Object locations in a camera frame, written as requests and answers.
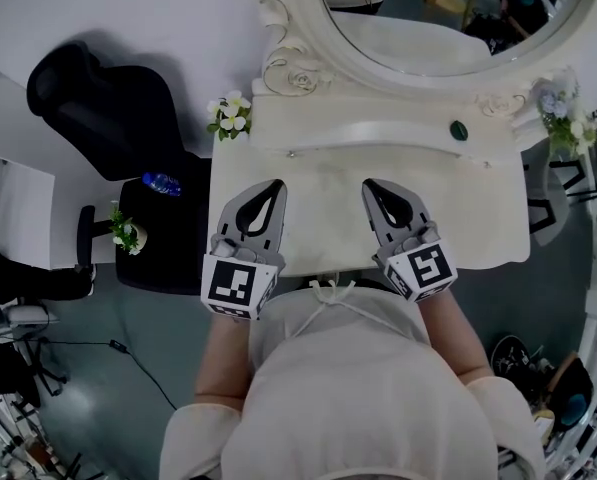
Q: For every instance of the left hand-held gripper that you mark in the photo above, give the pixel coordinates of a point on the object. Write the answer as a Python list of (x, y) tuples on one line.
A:
[(233, 288)]

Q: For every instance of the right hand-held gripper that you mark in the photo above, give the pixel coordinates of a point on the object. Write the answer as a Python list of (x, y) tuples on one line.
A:
[(425, 273)]

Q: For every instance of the white ornate dressing table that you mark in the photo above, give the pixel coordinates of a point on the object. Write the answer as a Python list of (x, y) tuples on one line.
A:
[(338, 208)]

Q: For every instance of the person's right forearm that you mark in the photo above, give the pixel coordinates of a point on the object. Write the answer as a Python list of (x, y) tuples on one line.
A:
[(453, 338)]

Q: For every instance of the person's left forearm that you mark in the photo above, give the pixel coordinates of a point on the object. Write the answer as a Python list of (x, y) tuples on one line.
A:
[(223, 363)]

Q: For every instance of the blue-capped water bottle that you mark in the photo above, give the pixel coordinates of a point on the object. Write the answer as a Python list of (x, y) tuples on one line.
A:
[(162, 184)]

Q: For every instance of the green leaf-shaped dish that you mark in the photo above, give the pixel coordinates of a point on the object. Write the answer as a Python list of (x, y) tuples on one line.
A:
[(459, 130)]

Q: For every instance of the white flower plant white pot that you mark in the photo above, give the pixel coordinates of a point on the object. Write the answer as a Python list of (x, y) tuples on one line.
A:
[(230, 118)]

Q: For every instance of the small round-pot flower plant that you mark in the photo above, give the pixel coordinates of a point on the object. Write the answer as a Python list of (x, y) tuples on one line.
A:
[(128, 233)]

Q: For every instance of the black office chair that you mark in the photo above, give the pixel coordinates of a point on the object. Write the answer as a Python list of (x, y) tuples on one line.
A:
[(128, 118)]

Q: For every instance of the black power adapter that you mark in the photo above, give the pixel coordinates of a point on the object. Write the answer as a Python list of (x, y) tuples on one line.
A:
[(118, 346)]

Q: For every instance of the black round bag white print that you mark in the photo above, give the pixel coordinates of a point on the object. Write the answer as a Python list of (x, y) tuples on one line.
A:
[(510, 358)]

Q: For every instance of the oval white-framed mirror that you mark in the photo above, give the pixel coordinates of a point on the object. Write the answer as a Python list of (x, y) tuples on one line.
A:
[(308, 48)]

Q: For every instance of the person's white top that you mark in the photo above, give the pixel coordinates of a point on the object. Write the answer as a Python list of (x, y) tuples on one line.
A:
[(353, 398)]

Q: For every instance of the pale blue flower plant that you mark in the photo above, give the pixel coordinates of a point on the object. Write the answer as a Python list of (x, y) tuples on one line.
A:
[(563, 118)]

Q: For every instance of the white cubby shelf unit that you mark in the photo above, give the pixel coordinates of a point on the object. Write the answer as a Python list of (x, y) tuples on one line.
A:
[(23, 208)]

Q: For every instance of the white seat swivel chair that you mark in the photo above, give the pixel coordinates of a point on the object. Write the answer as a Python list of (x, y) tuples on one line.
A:
[(25, 313)]

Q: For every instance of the teal chair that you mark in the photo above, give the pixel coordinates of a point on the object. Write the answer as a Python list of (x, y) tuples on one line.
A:
[(573, 393)]

